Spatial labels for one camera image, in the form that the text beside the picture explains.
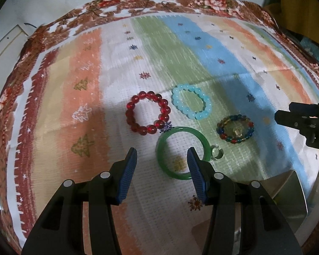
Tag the striped floral-border cloth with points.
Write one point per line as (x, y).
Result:
(85, 85)

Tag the metal tin box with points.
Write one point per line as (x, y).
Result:
(289, 191)

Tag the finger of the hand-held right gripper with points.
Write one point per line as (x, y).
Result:
(289, 119)
(308, 109)

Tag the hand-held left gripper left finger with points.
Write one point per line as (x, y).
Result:
(127, 175)

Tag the blue printed pillow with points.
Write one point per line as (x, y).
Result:
(308, 46)

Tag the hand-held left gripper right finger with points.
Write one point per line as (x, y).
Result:
(196, 175)

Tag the green jade bangle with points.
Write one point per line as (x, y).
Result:
(159, 154)

